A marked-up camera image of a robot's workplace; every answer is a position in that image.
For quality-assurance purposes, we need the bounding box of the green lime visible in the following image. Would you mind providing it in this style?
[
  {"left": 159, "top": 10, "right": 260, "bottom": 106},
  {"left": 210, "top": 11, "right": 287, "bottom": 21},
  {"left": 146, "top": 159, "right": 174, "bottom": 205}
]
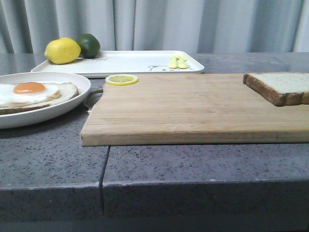
[{"left": 76, "top": 33, "right": 100, "bottom": 58}]

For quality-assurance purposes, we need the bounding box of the yellow lemon slice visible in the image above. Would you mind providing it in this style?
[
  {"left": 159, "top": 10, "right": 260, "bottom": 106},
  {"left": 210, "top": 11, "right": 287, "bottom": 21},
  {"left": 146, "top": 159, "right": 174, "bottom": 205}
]
[{"left": 105, "top": 74, "right": 139, "bottom": 86}]

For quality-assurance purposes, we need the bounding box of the yellow plastic spoon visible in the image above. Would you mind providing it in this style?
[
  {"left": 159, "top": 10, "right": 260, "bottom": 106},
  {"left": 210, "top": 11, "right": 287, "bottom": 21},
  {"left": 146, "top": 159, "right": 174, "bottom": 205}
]
[{"left": 177, "top": 55, "right": 188, "bottom": 69}]

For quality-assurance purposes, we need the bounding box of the white rectangular bear tray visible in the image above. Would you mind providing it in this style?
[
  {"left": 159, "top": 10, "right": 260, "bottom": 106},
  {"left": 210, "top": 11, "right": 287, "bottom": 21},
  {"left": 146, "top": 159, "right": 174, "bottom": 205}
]
[{"left": 31, "top": 50, "right": 204, "bottom": 78}]

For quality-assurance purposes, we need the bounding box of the grey curtain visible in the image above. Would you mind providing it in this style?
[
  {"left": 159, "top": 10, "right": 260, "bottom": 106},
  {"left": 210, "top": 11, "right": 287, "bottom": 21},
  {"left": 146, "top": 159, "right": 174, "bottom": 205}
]
[{"left": 0, "top": 0, "right": 309, "bottom": 54}]

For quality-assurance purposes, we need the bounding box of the wooden cutting board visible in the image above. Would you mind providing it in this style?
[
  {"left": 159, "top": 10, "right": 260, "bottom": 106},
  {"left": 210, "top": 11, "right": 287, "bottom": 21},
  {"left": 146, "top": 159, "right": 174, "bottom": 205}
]
[{"left": 81, "top": 73, "right": 309, "bottom": 146}]

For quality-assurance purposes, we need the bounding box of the fried egg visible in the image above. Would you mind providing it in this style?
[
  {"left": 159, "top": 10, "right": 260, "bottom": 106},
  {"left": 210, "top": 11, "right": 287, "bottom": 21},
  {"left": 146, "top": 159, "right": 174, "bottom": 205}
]
[{"left": 0, "top": 82, "right": 60, "bottom": 107}]

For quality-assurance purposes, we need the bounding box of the metal cutting board handle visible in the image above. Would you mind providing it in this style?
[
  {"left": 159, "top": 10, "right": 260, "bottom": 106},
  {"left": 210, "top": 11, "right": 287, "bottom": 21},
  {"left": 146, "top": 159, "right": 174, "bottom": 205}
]
[{"left": 83, "top": 87, "right": 104, "bottom": 114}]

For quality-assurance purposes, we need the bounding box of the yellow plastic fork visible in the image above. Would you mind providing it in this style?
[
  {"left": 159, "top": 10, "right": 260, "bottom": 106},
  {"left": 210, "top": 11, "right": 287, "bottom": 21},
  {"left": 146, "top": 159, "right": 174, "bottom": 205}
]
[{"left": 169, "top": 54, "right": 178, "bottom": 69}]

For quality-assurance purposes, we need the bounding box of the white bread slice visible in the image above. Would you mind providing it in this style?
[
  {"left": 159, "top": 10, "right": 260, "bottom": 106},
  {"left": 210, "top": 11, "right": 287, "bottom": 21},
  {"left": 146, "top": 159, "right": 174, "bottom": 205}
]
[{"left": 243, "top": 72, "right": 309, "bottom": 106}]

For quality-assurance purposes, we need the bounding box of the round white plate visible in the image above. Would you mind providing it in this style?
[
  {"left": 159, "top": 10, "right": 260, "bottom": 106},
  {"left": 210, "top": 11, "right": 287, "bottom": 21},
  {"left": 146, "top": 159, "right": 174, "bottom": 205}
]
[{"left": 0, "top": 72, "right": 91, "bottom": 129}]

